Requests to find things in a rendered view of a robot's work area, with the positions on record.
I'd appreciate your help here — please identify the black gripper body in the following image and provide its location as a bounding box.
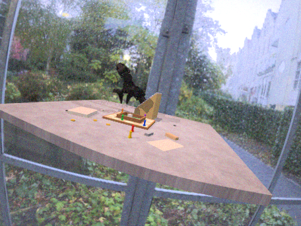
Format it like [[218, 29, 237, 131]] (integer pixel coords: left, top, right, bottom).
[[113, 82, 138, 96]]

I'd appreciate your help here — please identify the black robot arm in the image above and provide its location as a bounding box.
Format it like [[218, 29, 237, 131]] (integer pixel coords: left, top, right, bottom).
[[116, 62, 146, 103]]

